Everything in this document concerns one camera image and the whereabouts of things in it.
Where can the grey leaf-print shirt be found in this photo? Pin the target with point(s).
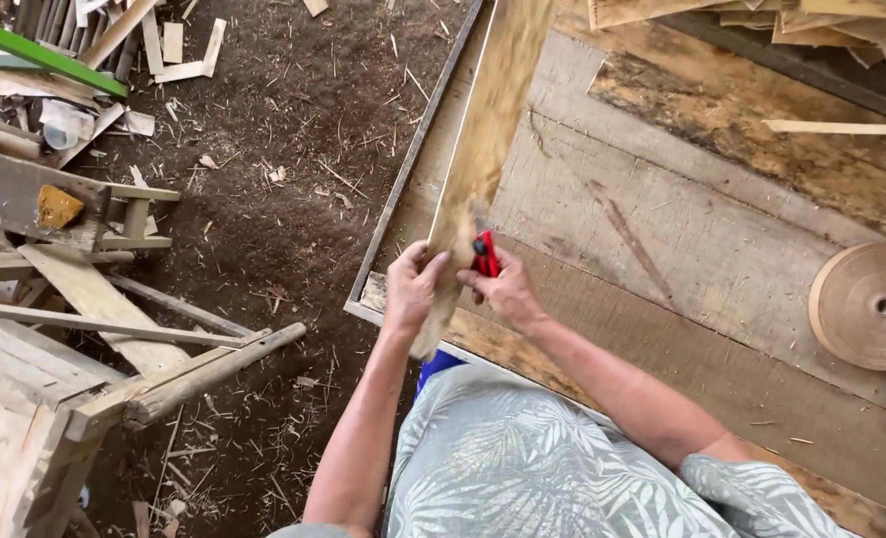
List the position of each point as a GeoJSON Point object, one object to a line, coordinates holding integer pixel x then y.
{"type": "Point", "coordinates": [547, 463]}

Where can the heap of scrap wood boards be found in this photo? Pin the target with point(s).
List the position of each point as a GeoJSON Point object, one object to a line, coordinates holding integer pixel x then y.
{"type": "Point", "coordinates": [54, 299]}

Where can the roll of wood edge banding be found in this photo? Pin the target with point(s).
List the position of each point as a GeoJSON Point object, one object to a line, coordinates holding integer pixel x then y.
{"type": "Point", "coordinates": [865, 305]}

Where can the heap of wood offcuts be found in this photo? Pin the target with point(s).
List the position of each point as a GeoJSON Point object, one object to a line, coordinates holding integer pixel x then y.
{"type": "Point", "coordinates": [786, 22]}

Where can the yellow stone chunk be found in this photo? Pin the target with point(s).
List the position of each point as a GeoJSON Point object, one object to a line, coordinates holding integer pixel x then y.
{"type": "Point", "coordinates": [58, 207]}

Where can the blue shorts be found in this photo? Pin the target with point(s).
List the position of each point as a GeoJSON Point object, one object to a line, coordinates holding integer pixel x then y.
{"type": "Point", "coordinates": [435, 367]}

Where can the round wooden pole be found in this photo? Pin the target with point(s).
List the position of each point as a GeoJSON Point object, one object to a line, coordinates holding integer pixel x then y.
{"type": "Point", "coordinates": [211, 370]}

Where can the green metal bar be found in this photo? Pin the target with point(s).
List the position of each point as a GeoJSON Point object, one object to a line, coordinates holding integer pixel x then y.
{"type": "Point", "coordinates": [39, 54]}

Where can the person's left hand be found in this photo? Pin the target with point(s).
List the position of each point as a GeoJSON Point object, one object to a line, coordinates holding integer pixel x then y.
{"type": "Point", "coordinates": [411, 288]}

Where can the person's right hand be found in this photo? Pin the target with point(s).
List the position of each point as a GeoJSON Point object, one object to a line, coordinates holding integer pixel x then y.
{"type": "Point", "coordinates": [510, 293]}

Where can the large plywood work board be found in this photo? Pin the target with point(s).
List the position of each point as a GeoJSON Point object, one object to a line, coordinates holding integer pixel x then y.
{"type": "Point", "coordinates": [674, 261]}

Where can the long wooden veneer plank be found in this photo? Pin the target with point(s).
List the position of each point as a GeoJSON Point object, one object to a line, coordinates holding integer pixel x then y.
{"type": "Point", "coordinates": [487, 134]}

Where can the red utility knife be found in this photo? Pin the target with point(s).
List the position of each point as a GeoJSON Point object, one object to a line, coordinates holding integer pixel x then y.
{"type": "Point", "coordinates": [484, 254]}

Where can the thin pale wood strip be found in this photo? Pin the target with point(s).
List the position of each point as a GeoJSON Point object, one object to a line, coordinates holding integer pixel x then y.
{"type": "Point", "coordinates": [839, 128]}

